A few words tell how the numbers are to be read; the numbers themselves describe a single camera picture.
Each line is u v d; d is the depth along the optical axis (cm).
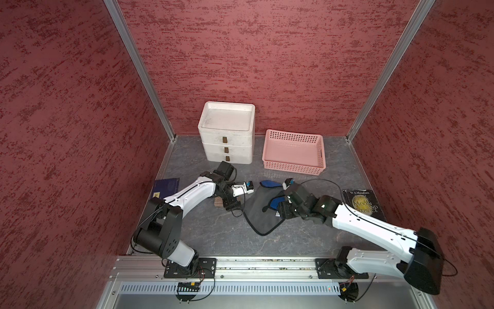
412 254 40
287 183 72
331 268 74
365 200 92
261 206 90
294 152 111
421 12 71
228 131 90
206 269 74
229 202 76
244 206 90
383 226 46
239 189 76
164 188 98
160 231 44
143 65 88
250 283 71
